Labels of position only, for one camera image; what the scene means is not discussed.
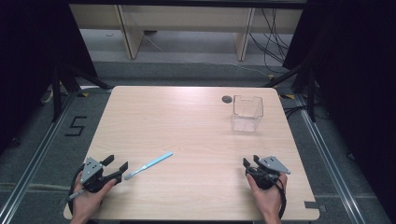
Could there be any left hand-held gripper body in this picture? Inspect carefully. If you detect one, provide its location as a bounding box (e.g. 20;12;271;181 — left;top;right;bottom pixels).
79;157;110;194

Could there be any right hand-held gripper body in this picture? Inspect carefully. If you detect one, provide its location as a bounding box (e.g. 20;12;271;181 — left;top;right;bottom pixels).
246;155;291;190

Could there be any light blue toothbrush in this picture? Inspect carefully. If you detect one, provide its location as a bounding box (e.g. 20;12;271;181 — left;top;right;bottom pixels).
123;151;174;181

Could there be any clear plastic container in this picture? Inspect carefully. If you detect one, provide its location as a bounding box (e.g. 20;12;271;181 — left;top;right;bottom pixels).
231;94;264;133

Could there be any person's left hand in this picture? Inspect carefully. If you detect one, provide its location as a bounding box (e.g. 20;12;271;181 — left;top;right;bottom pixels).
72;171;118;220

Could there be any person's right hand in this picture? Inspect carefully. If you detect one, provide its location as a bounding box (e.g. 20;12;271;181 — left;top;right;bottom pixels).
246;174;288;218

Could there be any black metal stand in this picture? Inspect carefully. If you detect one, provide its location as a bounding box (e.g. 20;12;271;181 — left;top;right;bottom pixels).
50;63;115;123
262;60;317;123

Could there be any black curtain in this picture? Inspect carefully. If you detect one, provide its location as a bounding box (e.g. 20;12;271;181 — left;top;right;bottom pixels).
282;0;396;216
0;0;98;155

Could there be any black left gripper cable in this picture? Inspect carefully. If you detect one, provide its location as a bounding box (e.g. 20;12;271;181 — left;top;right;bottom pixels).
68;163;87;216

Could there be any silver cable plug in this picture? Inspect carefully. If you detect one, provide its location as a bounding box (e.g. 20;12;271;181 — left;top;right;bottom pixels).
67;188;86;201

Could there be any silver floor rail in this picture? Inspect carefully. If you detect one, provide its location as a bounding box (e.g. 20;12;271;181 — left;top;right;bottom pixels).
293;92;368;224
0;91;78;224

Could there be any black floor cable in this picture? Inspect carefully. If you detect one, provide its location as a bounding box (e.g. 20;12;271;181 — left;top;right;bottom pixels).
283;105;310;119

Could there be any coiled white cable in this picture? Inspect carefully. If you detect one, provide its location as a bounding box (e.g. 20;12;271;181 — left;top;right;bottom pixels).
40;84;64;105

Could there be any bundle of black hanging cables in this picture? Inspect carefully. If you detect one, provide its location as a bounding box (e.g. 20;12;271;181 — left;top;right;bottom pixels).
248;8;293;74

